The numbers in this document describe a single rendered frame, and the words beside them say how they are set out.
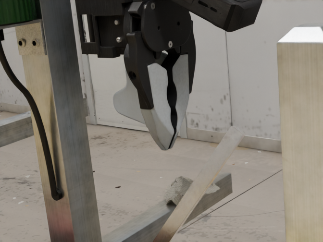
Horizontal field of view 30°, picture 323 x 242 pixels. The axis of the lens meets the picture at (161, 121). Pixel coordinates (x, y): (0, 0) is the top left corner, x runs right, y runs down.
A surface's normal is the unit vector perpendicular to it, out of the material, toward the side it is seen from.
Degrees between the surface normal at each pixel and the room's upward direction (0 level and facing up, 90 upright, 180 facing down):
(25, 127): 90
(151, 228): 90
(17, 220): 0
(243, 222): 0
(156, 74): 90
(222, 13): 93
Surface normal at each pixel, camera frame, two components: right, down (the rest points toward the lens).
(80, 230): 0.79, 0.08
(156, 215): -0.10, -0.96
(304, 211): -0.61, 0.25
